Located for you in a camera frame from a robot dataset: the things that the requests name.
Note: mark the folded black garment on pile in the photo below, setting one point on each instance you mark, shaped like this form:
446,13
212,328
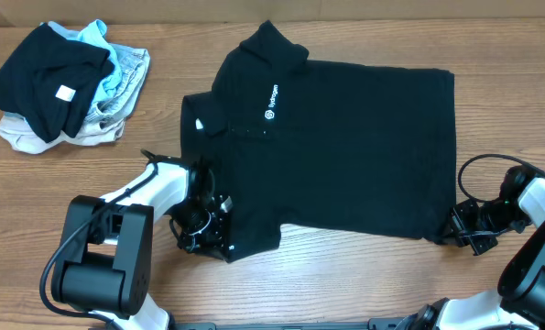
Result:
50,81

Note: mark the light blue garment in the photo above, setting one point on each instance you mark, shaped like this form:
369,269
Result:
94,35

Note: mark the beige folded garment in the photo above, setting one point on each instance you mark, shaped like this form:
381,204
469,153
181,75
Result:
18,133

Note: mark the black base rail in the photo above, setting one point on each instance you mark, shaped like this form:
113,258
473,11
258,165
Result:
373,324

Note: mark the black polo shirt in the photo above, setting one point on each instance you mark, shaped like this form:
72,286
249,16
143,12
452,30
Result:
323,144

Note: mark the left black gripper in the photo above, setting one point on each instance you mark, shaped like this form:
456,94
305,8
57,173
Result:
223,225

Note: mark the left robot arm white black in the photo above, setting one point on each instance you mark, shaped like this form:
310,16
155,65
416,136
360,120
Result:
101,269

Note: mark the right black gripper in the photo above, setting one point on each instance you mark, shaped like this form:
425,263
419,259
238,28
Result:
463,227

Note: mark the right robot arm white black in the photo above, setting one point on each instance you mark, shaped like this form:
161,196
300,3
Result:
519,299

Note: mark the light denim jeans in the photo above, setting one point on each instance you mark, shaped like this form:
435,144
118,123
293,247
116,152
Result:
119,102

